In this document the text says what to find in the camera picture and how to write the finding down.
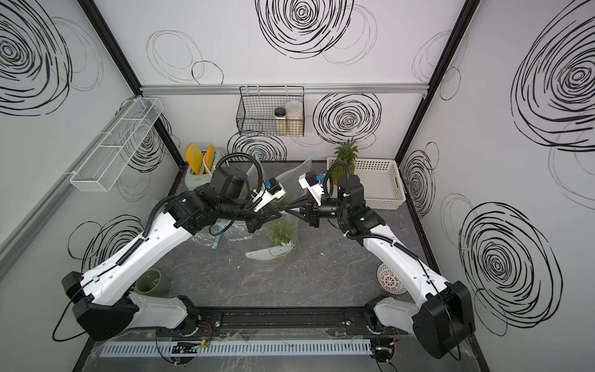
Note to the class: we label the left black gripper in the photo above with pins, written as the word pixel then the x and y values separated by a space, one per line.
pixel 263 216

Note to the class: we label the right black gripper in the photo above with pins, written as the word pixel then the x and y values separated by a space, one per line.
pixel 311 214

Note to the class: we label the clear zip-top bag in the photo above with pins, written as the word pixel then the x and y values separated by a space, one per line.
pixel 204 239
pixel 290 178
pixel 255 246

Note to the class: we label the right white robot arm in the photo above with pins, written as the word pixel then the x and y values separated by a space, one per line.
pixel 441 314

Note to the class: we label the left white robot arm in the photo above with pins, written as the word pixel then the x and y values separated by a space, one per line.
pixel 102 300

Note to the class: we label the mint green toaster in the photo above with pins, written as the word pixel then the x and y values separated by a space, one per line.
pixel 193 180

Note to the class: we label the right yellow toast slice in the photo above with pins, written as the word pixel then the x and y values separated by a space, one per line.
pixel 209 159

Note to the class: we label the yellow toast slice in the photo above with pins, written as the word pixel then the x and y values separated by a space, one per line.
pixel 194 157
pixel 209 159

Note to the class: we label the cream perforated plastic basket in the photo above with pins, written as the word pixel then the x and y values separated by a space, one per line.
pixel 383 187

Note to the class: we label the left yellow toast slice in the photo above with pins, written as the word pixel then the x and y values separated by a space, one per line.
pixel 194 157

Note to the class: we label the white-lid spice jar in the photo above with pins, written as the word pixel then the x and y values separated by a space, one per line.
pixel 294 118

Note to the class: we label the dark-lid spice jar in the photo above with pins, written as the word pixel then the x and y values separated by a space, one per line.
pixel 280 121

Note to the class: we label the white round sink strainer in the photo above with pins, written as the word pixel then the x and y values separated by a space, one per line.
pixel 389 282

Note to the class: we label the green ceramic cup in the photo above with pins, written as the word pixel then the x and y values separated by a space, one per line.
pixel 153 283

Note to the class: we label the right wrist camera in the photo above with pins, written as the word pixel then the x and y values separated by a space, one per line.
pixel 312 183

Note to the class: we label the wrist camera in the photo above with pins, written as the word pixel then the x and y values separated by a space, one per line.
pixel 312 183
pixel 272 190

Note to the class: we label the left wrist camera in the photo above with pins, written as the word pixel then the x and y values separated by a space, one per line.
pixel 272 190

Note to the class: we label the black wire wall basket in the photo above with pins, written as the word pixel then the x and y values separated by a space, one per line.
pixel 255 113

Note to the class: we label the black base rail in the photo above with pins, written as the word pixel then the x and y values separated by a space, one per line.
pixel 353 321

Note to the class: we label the grey slotted cable duct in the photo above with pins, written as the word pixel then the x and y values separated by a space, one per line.
pixel 238 348

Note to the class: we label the white mesh wall shelf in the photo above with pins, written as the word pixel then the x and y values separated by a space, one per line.
pixel 114 152

